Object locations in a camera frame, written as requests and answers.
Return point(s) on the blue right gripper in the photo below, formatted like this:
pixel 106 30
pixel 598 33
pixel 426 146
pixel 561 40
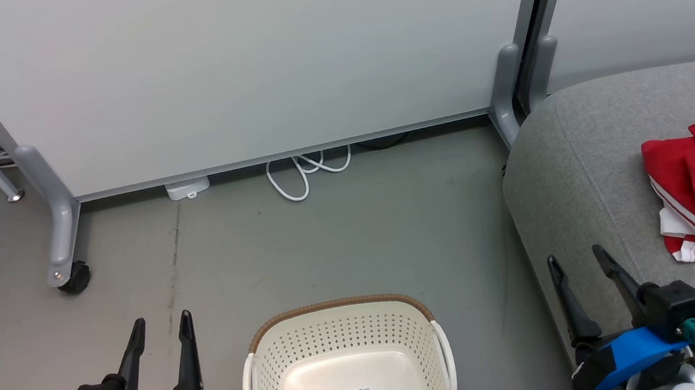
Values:
pixel 621 356

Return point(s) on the cream perforated laundry basket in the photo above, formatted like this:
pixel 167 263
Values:
pixel 334 345

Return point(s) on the grey fabric sofa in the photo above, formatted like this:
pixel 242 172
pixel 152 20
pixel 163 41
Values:
pixel 601 187

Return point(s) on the white power adapter box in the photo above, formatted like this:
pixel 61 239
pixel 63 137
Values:
pixel 187 188

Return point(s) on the grey partition leg with caster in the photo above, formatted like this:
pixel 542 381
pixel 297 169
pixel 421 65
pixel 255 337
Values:
pixel 57 211

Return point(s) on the grey short partition leg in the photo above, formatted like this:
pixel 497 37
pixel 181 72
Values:
pixel 506 96
pixel 545 68

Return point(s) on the narrow white partition panel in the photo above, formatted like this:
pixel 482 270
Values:
pixel 649 4

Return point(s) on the large white partition panel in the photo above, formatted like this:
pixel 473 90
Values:
pixel 250 60

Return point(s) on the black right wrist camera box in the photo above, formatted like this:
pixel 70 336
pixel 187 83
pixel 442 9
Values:
pixel 675 305

